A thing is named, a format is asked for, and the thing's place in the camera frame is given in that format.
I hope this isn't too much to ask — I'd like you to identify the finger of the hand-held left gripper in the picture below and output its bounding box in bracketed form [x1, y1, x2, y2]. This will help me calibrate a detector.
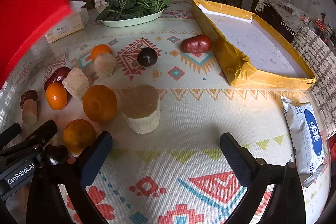
[0, 120, 57, 158]
[0, 123, 21, 149]

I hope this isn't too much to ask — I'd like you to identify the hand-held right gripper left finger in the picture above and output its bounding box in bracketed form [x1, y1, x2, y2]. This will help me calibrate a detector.
[26, 132, 113, 224]

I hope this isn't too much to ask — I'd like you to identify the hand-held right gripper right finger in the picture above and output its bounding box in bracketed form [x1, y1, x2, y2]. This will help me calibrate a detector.
[220, 132, 306, 224]

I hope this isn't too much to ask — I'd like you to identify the small white foam net wrap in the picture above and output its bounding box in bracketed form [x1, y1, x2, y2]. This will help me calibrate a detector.
[22, 99, 38, 125]

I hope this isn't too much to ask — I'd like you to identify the dark brown chestnut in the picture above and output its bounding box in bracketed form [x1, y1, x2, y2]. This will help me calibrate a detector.
[44, 144, 69, 165]

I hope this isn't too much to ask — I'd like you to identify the small orange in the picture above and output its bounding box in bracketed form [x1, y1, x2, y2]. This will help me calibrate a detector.
[63, 119, 97, 155]
[46, 82, 68, 110]
[91, 45, 112, 61]

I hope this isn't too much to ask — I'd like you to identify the small dark red jujube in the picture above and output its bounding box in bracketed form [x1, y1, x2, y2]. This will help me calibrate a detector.
[20, 90, 39, 109]

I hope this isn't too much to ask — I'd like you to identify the large orange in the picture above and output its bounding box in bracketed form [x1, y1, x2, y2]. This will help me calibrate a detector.
[82, 85, 118, 123]

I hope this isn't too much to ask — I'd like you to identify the beige cube cake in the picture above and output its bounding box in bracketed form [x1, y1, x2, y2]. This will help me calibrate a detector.
[62, 67, 90, 102]

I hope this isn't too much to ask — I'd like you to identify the large beige cylinder cake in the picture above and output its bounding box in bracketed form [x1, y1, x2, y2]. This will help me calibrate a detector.
[121, 85, 161, 134]

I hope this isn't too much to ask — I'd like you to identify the red storage box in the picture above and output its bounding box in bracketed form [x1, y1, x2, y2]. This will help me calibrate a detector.
[0, 0, 74, 88]

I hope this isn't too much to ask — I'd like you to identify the dark red fruit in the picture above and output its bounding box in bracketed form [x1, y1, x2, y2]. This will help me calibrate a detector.
[43, 67, 71, 92]

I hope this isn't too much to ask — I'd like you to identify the patterned tablecloth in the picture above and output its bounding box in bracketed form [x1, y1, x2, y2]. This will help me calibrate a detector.
[0, 0, 332, 224]

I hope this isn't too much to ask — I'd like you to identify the wet wipes packet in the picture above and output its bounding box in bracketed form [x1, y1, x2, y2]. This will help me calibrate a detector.
[281, 97, 332, 188]

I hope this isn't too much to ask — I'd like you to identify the tissue box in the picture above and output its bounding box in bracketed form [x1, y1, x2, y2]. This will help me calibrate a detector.
[45, 1, 90, 43]

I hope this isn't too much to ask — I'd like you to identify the dark purple plum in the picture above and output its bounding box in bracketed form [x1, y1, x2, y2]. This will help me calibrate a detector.
[137, 47, 158, 67]

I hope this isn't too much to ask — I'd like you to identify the gold shallow box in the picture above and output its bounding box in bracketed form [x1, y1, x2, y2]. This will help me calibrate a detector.
[192, 0, 317, 90]

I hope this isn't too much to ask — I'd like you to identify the white oval plate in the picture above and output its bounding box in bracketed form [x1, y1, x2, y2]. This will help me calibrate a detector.
[100, 9, 164, 28]

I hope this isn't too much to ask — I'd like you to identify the pile of spinach leaves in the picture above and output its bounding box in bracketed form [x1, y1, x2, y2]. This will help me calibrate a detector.
[96, 0, 173, 22]

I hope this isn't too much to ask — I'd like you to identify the side table with lace cloth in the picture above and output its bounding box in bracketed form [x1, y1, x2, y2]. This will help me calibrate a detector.
[254, 0, 310, 42]

